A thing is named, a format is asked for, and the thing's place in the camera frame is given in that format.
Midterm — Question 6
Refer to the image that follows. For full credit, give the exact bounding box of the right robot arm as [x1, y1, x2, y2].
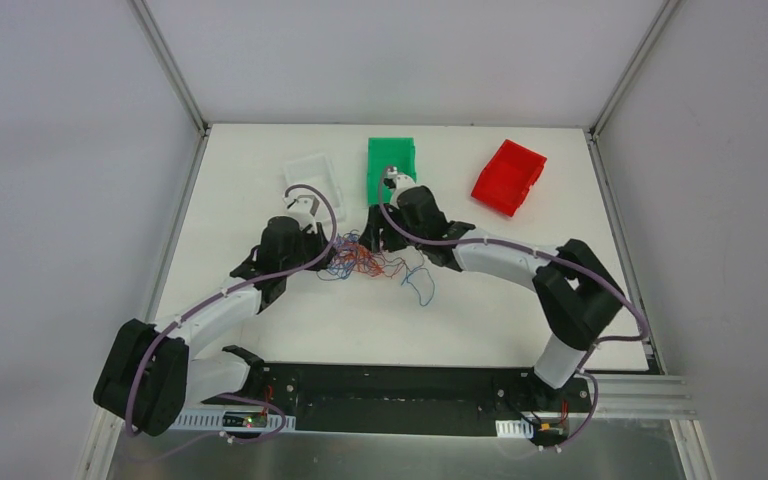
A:
[360, 186, 623, 410]

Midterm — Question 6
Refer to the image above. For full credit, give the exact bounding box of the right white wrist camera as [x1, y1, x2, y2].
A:
[383, 166, 417, 194]

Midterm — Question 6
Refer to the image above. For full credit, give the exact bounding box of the blue wire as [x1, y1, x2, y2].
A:
[400, 264, 437, 308]

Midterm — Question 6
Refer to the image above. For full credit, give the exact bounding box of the green plastic bin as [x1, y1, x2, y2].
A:
[366, 137, 417, 206]

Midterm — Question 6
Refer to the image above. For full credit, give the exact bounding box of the coloured wire bundle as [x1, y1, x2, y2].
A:
[316, 231, 408, 283]

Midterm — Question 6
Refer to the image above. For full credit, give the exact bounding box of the red plastic bin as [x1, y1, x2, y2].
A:
[471, 139, 547, 217]

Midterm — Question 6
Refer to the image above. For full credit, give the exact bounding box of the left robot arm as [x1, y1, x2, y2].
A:
[92, 216, 334, 436]

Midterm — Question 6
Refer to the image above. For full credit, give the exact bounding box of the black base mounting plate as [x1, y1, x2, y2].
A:
[235, 362, 591, 437]

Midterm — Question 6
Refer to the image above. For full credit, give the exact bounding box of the white plastic bin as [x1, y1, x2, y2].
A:
[282, 152, 348, 229]

